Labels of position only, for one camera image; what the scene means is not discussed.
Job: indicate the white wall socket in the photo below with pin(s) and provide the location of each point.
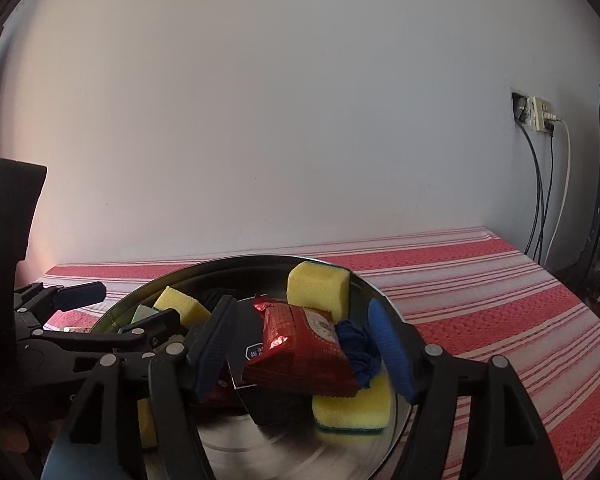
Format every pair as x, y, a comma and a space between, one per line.
541, 114

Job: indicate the round metal tray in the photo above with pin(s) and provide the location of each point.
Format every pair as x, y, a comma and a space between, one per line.
290, 450

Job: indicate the red striped desktop tablecloth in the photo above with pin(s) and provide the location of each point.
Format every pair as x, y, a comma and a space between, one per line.
480, 310

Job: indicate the blue cloth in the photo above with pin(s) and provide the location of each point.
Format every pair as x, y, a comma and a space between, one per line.
360, 355

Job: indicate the black box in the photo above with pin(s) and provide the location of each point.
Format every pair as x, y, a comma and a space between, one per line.
275, 405

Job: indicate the dark wooden cabinet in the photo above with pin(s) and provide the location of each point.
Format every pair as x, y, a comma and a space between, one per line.
567, 277

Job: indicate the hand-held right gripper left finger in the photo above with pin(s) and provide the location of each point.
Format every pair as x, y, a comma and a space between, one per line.
212, 350

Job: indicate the red snack packet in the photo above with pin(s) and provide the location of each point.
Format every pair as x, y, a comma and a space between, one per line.
300, 350

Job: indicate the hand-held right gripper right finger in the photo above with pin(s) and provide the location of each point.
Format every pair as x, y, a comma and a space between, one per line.
390, 350

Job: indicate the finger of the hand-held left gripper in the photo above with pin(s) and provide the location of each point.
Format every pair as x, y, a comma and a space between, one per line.
130, 337
80, 295

